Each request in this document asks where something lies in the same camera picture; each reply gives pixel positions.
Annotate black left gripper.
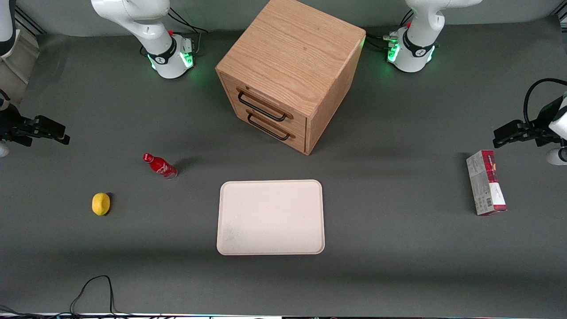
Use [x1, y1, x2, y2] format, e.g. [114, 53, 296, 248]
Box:
[493, 96, 566, 149]

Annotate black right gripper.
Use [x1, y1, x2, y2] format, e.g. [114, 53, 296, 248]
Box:
[0, 103, 70, 147]

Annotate black metal drawer handle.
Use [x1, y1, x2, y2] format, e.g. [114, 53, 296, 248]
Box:
[246, 110, 296, 142]
[236, 87, 294, 122]

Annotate oak wooden drawer cabinet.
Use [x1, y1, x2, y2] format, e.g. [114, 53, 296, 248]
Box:
[215, 0, 366, 156]

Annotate grey and red carton box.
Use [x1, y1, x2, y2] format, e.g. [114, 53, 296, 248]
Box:
[466, 150, 507, 216]

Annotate beige plastic bin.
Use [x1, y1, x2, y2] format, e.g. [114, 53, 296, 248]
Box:
[0, 27, 41, 108]

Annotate yellow lemon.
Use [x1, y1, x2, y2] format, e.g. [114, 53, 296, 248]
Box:
[92, 192, 111, 216]

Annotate red cola bottle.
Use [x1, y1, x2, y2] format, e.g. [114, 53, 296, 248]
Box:
[142, 153, 178, 179]

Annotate beige rectangular tray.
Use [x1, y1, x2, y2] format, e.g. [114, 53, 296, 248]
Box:
[217, 179, 325, 256]

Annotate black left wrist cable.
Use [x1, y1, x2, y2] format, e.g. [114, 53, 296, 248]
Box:
[523, 78, 567, 125]

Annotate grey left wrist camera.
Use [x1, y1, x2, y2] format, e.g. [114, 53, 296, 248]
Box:
[546, 148, 567, 166]

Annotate black left base cables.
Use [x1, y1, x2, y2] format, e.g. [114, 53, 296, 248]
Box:
[365, 9, 415, 52]

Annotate black base cables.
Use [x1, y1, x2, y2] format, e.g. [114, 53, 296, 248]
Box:
[365, 9, 415, 52]
[167, 6, 209, 35]

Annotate black looped floor cable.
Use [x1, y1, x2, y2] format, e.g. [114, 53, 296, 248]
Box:
[70, 275, 119, 317]

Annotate black right base cables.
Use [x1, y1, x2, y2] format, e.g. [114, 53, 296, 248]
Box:
[167, 6, 209, 35]

